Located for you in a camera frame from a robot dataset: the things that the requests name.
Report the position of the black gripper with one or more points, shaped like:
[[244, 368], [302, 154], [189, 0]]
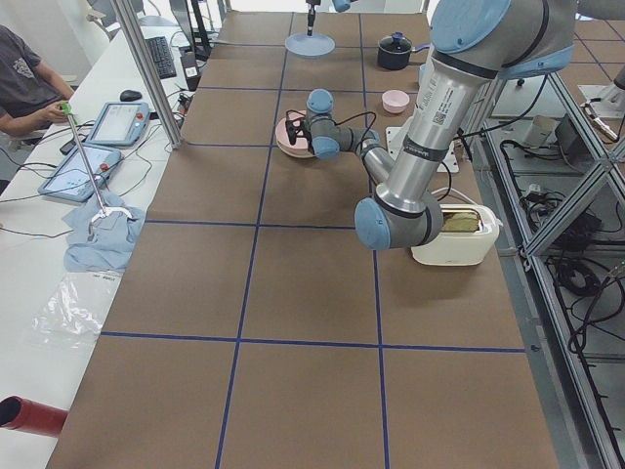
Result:
[[311, 8], [303, 130]]

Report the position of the blue plate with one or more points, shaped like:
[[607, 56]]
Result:
[[309, 46]]

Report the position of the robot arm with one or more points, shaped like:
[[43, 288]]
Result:
[[472, 43], [340, 6]]

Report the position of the cream plate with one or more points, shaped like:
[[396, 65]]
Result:
[[296, 152]]

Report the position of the dark blue pot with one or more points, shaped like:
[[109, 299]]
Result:
[[395, 51]]

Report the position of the pink bowl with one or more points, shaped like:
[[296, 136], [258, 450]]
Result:
[[395, 101]]

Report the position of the light blue cup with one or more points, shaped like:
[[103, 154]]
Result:
[[423, 73]]

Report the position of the black keyboard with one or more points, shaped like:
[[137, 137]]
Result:
[[161, 56]]

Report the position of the black computer mouse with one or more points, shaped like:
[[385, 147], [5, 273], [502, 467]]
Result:
[[130, 96]]

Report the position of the far teach pendant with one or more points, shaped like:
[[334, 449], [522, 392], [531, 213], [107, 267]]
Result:
[[119, 124]]

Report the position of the teach pendant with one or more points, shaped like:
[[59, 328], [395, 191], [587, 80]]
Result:
[[119, 124], [70, 180]]

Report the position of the bread slice in toaster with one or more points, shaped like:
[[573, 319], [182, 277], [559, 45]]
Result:
[[460, 222]]

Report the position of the cream toaster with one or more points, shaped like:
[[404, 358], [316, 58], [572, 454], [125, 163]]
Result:
[[461, 249]]

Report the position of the light blue cloth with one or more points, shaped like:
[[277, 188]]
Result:
[[113, 240]]

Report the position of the near teach pendant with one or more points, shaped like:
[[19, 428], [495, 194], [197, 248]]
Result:
[[70, 180]]

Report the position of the reacher grabber tool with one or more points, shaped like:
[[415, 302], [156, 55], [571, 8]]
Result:
[[104, 211]]

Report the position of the seated person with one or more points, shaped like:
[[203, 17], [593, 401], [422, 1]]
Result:
[[32, 93]]

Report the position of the clear plastic bag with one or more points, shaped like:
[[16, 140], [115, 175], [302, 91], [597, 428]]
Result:
[[74, 315]]

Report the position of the red cylinder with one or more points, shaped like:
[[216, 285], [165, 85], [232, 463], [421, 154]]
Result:
[[20, 414]]

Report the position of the aluminium frame post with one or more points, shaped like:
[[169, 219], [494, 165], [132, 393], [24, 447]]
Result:
[[130, 25]]

